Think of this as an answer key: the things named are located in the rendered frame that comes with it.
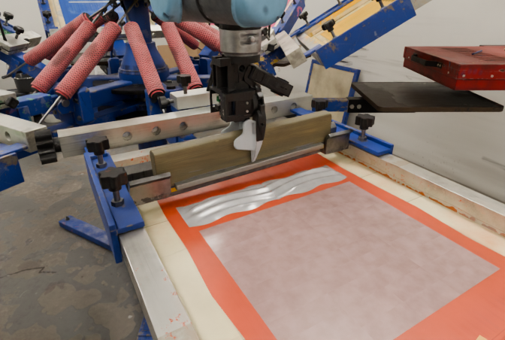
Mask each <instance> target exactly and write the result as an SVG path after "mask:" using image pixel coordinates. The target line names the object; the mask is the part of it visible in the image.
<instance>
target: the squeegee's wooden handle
mask: <svg viewBox="0 0 505 340"><path fill-rule="evenodd" d="M242 132H243V129H239V130H235V131H232V132H226V133H222V134H219V135H213V136H210V137H206V138H200V139H196V140H193V141H187V142H183V143H179V144H174V145H170V146H167V147H160V148H157V149H154V150H151V151H150V159H151V165H152V170H153V176H154V175H160V174H164V173H167V172H170V173H171V177H170V182H171V188H174V187H175V185H174V183H176V182H179V181H184V180H187V179H190V178H195V177H198V176H201V175H205V174H208V173H211V172H216V171H219V170H222V169H225V168H230V167H233V166H236V165H240V164H244V163H247V162H251V153H250V152H251V150H237V149H235V148H234V140H235V139H236V138H237V137H239V136H240V135H241V134H242ZM328 134H331V113H330V112H328V111H325V110H324V111H317V112H314V113H311V114H305V115H301V116H297V117H291V118H288V119H284V120H278V121H275V122H271V123H266V129H265V137H264V140H263V142H262V146H261V149H260V151H259V154H258V156H257V157H256V160H257V159H262V158H265V157H268V156H273V155H276V154H278V153H284V152H286V151H290V150H294V149H297V148H300V147H305V146H308V145H311V144H316V143H319V142H321V143H323V144H325V137H326V136H327V135H328Z"/></svg>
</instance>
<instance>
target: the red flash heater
mask: <svg viewBox="0 0 505 340"><path fill-rule="evenodd" d="M504 49H505V46H409V47H404V55H403V58H404V65H403V67H405V68H408V69H409V70H411V71H414V72H416V73H418V74H420V75H422V76H424V77H427V78H429V79H431V80H433V81H435V82H438V83H440V84H442V85H444V86H445V87H448V88H450V89H452V90H505V50H504ZM479 50H482V52H479V53H476V54H474V55H472V53H475V52H476V51H479ZM414 53H416V54H417V57H419V58H422V59H425V60H428V61H436V62H441V63H443V64H442V68H438V67H432V66H425V65H422V64H420V63H417V62H414V61H412V60H411V56H412V55H413V54H414Z"/></svg>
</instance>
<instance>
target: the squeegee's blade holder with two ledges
mask: <svg viewBox="0 0 505 340"><path fill-rule="evenodd" d="M323 147H324V144H323V143H321V142H319V143H316V144H311V145H308V146H305V147H300V148H297V149H294V150H290V151H286V152H284V153H278V154H276V155H273V156H268V157H265V158H262V159H257V160H256V161H255V162H247V163H244V164H240V165H236V166H233V167H230V168H225V169H222V170H219V171H216V172H211V173H208V174H205V175H201V176H198V177H195V178H190V179H187V180H184V181H179V182H176V183H174V185H175V188H176V190H181V189H185V188H187V187H192V186H195V185H198V184H202V183H205V182H208V181H213V180H216V179H218V178H223V177H226V176H229V175H233V174H236V173H239V172H244V171H246V170H250V169H252V168H257V167H259V166H263V165H267V164H270V163H273V162H278V161H280V160H283V159H288V158H291V157H294V156H298V155H301V154H304V153H309V152H311V151H315V150H319V149H322V148H323Z"/></svg>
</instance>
